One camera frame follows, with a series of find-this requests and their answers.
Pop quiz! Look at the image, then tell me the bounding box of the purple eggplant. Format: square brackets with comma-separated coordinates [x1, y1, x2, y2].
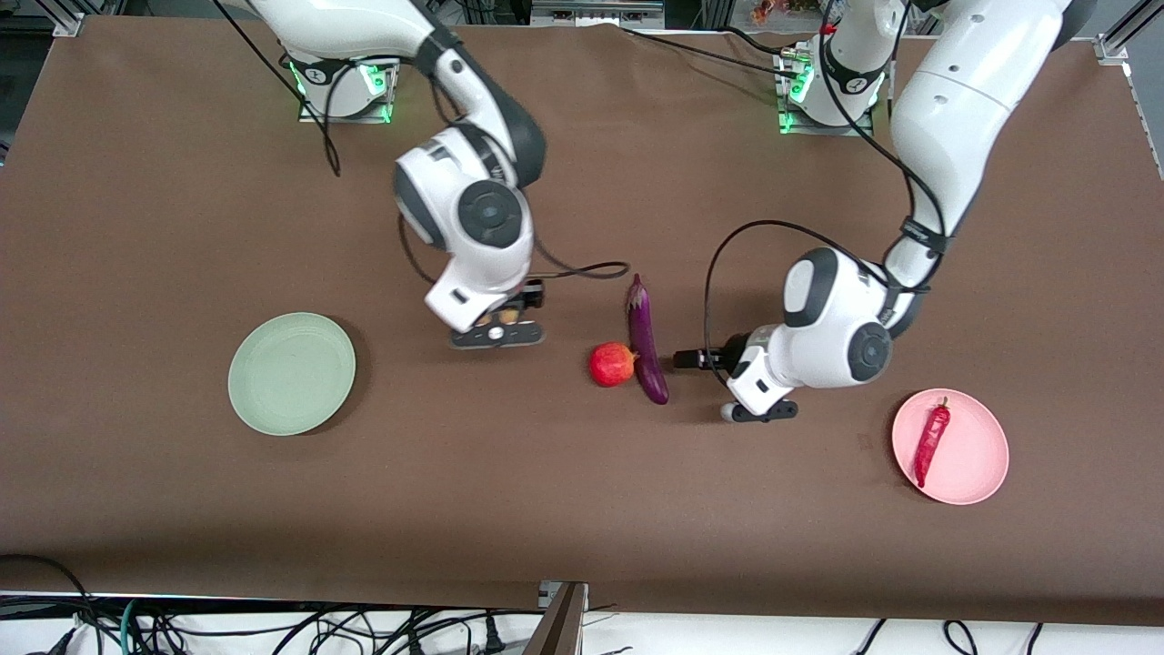
[626, 273, 671, 407]

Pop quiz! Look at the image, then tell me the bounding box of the red apple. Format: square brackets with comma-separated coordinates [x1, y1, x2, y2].
[589, 342, 637, 388]

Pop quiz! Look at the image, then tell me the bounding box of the red chili pepper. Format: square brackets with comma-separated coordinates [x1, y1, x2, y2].
[913, 397, 951, 489]

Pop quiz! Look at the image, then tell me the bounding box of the light green plate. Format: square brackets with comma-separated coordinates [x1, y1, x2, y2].
[227, 312, 357, 438]

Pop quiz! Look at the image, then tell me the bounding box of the brown table cloth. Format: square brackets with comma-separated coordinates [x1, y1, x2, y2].
[0, 16, 1164, 629]

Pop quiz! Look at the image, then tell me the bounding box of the pink plate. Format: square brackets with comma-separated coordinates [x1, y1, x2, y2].
[891, 388, 1010, 506]

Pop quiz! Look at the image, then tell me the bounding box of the grey metal background device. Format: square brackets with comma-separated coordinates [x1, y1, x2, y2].
[530, 0, 665, 28]

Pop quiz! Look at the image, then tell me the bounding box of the colourful background clutter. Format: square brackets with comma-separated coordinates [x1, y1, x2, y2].
[750, 0, 828, 26]

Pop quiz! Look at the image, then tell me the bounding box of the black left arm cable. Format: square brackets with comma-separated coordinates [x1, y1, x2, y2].
[702, 0, 951, 383]

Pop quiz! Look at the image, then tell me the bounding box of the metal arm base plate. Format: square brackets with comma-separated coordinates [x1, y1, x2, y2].
[298, 55, 401, 124]
[778, 50, 876, 137]

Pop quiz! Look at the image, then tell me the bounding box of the long black table cable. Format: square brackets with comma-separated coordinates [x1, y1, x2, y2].
[621, 27, 801, 78]

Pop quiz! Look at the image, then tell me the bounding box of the aluminium profile post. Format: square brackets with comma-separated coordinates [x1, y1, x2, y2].
[523, 580, 590, 655]

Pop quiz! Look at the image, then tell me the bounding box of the short black table cable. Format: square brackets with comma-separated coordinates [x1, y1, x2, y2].
[718, 25, 792, 55]

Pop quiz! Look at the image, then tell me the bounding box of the thick black floor cable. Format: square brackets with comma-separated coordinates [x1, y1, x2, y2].
[0, 553, 101, 655]

